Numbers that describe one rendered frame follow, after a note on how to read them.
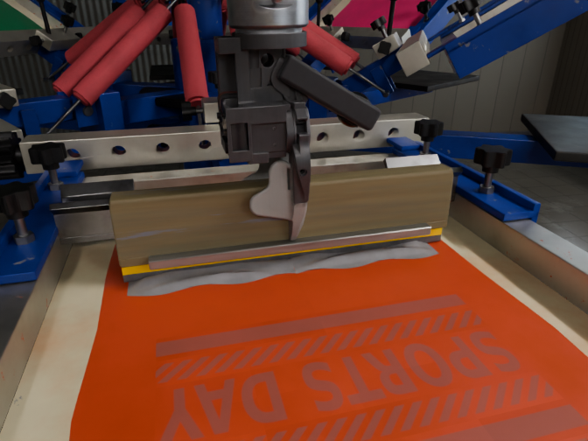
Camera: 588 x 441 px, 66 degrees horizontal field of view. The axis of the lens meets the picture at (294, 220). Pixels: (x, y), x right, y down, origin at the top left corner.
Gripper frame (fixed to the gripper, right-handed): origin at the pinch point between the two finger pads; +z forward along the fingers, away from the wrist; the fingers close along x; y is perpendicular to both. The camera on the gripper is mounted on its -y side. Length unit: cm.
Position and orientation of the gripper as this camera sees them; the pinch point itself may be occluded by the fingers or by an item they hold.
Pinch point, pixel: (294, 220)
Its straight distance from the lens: 51.7
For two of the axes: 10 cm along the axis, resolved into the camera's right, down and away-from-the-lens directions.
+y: -9.7, 1.2, -2.3
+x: 2.6, 4.1, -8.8
